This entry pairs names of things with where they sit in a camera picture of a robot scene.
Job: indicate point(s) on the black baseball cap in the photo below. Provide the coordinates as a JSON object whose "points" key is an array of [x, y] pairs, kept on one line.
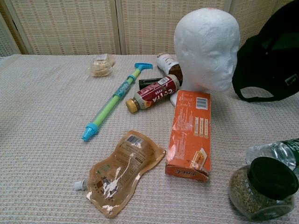
{"points": [[257, 70]]}

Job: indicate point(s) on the white foam mannequin head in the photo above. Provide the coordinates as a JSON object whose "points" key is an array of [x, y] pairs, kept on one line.
{"points": [[205, 46]]}

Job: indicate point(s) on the red Costa coffee bottle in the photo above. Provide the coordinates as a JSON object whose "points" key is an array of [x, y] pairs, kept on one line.
{"points": [[154, 93]]}

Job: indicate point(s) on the black stapler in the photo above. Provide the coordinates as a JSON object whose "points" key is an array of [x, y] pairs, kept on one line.
{"points": [[147, 82]]}

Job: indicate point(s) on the green blue toy water pump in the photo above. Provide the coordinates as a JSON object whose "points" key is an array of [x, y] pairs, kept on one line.
{"points": [[109, 102]]}

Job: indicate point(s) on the orange cardboard box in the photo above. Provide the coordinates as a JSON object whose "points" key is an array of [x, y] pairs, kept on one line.
{"points": [[189, 130]]}

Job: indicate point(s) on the white drink bottle orange cap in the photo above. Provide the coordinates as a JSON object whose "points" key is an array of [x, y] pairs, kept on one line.
{"points": [[167, 64]]}

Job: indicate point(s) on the clear bag of snacks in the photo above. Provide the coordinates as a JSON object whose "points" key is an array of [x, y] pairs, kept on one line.
{"points": [[101, 66]]}

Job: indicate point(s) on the brown spouted drink pouch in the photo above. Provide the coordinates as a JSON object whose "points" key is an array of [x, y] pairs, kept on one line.
{"points": [[121, 172]]}

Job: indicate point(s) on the woven folding screen panel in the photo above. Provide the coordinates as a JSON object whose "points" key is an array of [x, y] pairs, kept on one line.
{"points": [[252, 18], [70, 25], [151, 25], [10, 30]]}

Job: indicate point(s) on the pale woven fringed tablecloth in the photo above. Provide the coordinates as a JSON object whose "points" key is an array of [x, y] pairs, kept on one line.
{"points": [[46, 116]]}

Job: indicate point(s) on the clear water bottle green label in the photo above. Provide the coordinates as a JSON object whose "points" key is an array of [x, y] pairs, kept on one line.
{"points": [[280, 151]]}

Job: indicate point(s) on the glass jar black lid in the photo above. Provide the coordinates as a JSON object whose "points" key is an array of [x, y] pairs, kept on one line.
{"points": [[257, 198]]}

